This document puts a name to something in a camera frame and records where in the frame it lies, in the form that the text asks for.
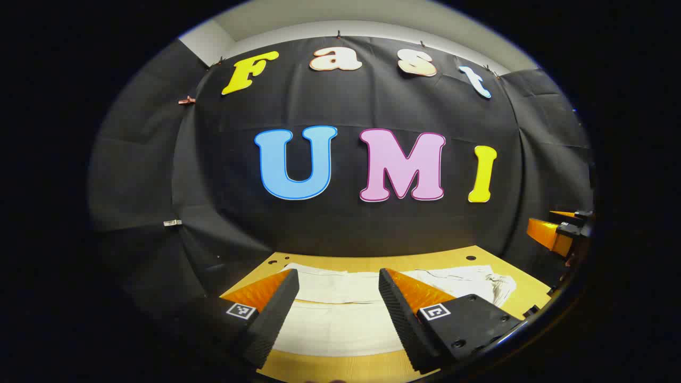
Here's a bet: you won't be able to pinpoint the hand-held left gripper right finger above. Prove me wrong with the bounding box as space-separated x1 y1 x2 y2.
378 268 525 374

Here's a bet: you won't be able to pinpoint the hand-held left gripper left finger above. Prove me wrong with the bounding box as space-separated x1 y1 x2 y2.
178 268 300 369

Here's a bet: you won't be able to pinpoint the white jeans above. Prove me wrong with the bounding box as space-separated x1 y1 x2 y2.
272 262 518 357

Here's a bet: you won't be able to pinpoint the black backdrop cloth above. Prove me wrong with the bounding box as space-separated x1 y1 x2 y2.
88 35 595 341

